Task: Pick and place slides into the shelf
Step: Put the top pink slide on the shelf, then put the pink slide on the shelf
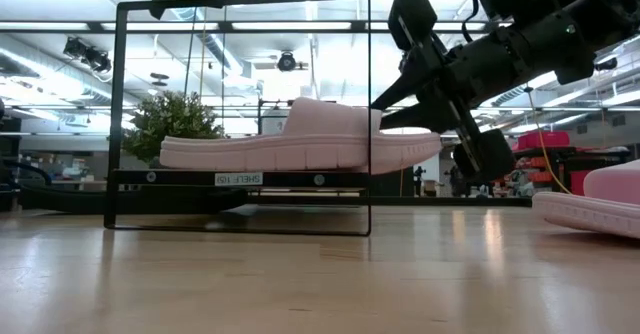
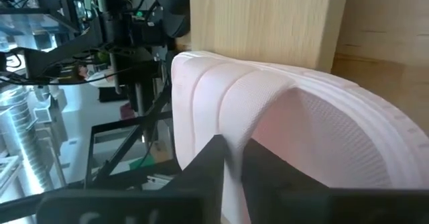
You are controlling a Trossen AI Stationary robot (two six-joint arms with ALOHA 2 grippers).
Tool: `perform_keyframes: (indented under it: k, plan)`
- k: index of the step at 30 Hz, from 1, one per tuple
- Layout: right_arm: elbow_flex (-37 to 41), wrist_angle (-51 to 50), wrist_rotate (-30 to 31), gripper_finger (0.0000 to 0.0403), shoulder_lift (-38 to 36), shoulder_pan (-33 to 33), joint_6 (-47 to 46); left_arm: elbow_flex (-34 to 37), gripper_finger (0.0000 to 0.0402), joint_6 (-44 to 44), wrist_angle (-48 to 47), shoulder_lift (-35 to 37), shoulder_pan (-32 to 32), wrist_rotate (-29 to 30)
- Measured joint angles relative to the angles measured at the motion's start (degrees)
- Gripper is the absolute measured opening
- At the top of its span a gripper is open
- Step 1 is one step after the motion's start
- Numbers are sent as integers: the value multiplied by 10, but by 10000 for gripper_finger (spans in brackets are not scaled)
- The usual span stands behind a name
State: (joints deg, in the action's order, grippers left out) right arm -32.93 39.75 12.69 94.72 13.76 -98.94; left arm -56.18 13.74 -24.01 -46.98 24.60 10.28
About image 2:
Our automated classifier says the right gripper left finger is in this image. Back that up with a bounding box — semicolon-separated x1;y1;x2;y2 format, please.
170;135;225;224

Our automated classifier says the black foam slide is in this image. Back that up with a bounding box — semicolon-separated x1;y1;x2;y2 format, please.
154;0;192;39

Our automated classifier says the silver ventilation duct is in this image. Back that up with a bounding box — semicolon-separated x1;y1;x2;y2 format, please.
0;86;46;197

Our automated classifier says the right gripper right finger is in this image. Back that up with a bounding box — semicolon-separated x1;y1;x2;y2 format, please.
241;138;331;224

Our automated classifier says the pink foam slide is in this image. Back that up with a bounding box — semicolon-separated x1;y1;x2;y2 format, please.
170;50;429;224

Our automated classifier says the black metal frame shelf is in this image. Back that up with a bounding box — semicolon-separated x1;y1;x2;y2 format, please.
83;111;175;188

